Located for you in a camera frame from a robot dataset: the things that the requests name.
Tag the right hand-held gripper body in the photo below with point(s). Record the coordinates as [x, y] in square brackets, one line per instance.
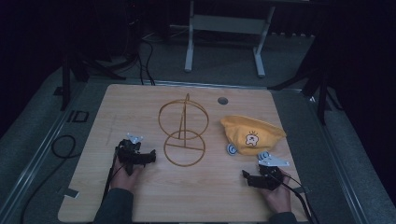
[271, 175]

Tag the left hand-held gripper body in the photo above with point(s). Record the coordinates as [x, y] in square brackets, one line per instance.
[129, 154]

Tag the person's right hand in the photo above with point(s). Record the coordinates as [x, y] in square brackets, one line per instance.
[278, 197]

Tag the person's left hand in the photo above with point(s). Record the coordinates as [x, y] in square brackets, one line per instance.
[122, 179]

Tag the grey tape strip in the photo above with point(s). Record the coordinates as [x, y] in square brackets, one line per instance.
[301, 189]

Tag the yellow hat with cartoon print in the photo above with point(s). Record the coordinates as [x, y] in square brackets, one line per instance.
[250, 135]

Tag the grey round table grommet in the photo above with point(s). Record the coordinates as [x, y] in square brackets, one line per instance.
[223, 100]

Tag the black metal stand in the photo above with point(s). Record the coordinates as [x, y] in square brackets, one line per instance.
[66, 84]
[322, 93]

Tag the white metal desk frame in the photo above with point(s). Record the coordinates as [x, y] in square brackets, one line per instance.
[229, 24]

